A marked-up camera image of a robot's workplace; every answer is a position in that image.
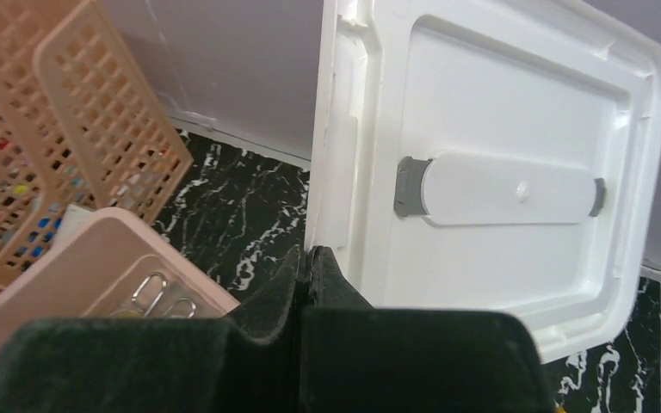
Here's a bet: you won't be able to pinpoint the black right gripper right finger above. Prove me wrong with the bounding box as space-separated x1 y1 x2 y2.
299 247 554 412

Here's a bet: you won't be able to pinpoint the white container lid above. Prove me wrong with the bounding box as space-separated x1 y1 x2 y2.
304 1 661 362

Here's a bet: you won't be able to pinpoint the metal crucible tongs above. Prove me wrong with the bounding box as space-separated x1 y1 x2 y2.
110 272 199 319

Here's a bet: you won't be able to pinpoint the pink plastic bin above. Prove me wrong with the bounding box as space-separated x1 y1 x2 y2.
0 207 238 348

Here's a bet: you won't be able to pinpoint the pink desk organizer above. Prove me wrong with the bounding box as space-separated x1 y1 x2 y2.
0 1 193 293

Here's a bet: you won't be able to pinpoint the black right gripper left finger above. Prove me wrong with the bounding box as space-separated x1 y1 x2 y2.
0 248 306 412

